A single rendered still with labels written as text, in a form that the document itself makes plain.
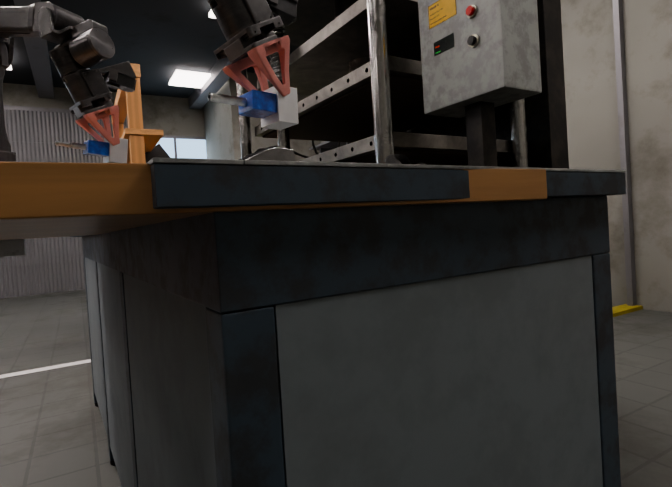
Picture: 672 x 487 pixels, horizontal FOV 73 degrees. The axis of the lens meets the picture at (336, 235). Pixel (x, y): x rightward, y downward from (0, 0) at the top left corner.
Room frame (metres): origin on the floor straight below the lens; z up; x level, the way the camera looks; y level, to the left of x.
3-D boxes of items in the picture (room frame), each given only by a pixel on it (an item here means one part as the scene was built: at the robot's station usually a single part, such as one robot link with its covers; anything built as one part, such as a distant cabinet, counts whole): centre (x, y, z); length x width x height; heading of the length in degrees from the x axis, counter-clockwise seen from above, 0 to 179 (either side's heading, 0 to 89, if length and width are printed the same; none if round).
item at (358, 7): (2.15, -0.22, 1.51); 1.10 x 0.70 x 0.05; 32
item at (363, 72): (2.15, -0.21, 1.26); 1.10 x 0.74 x 0.05; 32
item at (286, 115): (0.66, 0.11, 0.93); 0.13 x 0.05 x 0.05; 131
